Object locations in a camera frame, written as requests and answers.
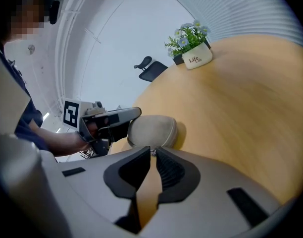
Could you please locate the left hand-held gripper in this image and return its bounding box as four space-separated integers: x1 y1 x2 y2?
62 97 143 156

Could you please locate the navy printed sweatshirt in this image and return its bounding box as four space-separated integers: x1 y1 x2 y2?
0 43 51 151

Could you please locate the black mesh office chair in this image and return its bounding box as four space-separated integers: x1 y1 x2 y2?
133 56 169 83

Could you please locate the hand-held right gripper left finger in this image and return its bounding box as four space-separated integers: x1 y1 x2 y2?
41 146 152 233

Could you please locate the person's left forearm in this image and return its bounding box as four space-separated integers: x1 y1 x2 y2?
30 126 93 157

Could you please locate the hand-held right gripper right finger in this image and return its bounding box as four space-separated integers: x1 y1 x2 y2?
141 146 283 238

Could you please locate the grey-brown fabric pouch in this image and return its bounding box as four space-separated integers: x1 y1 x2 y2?
127 115 178 148

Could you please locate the person's head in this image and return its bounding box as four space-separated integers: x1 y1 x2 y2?
0 0 52 43

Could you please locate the black head-mounted camera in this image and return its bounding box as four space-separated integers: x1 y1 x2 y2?
39 0 65 26

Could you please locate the potted artificial flower plant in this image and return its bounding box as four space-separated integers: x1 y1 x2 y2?
165 20 213 70

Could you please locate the person's left hand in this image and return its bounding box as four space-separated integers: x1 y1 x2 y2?
87 122 99 137

